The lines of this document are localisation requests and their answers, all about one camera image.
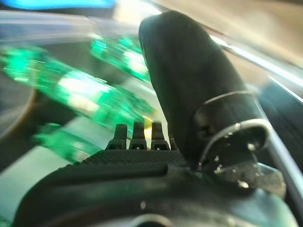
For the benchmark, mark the robot black right hand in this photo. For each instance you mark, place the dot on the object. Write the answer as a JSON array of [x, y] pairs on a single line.
[[189, 82]]

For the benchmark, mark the green soda bottle yellow cap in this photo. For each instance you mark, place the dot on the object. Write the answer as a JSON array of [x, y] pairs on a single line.
[[127, 59], [82, 92], [61, 142]]

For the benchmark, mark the blue plastic shopping basket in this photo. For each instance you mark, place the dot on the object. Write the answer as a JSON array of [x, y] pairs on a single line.
[[59, 4]]

